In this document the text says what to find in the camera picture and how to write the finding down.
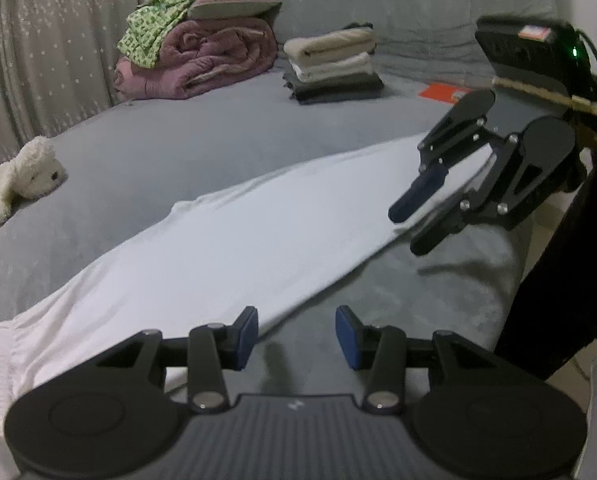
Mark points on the white long pants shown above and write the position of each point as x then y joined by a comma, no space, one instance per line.
228,240

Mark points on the grey dotted curtain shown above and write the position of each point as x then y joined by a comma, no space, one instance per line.
53,50

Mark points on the green patterned cloth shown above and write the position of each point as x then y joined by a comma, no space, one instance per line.
148,27

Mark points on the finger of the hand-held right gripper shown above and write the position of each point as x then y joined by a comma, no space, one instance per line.
431,237
418,195

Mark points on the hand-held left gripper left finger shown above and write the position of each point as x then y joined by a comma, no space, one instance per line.
248,336

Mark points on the grey quilted cover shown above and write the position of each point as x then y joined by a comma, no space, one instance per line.
403,5

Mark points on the stack of folded clothes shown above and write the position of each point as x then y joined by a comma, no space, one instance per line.
328,67

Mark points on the grey bed blanket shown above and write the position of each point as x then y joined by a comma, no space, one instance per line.
128,155

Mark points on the white stuffed toy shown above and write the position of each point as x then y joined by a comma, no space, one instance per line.
26,170

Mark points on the orange book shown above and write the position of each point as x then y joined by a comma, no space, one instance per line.
438,92

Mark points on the pink quilt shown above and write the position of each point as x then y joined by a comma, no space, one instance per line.
213,55

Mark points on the person's black clothing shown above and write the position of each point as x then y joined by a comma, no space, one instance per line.
568,270

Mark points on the grey pillow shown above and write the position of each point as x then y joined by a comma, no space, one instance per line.
238,7

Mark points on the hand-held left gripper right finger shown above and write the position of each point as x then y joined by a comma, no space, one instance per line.
346,336

